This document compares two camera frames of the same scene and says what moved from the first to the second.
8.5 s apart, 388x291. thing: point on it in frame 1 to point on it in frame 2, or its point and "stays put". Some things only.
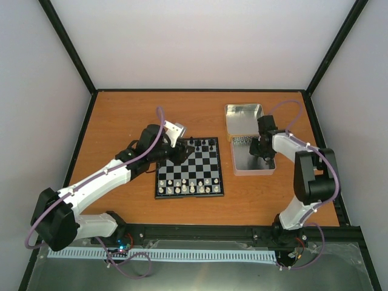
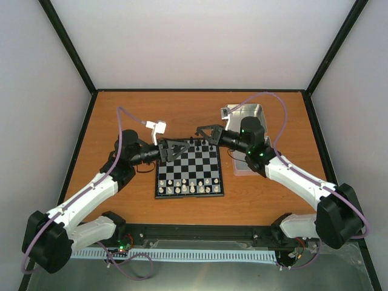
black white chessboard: [200, 176] stays put
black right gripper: [253, 151] to [216, 137]
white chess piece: [192, 188] stays put
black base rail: [200, 232] stays put
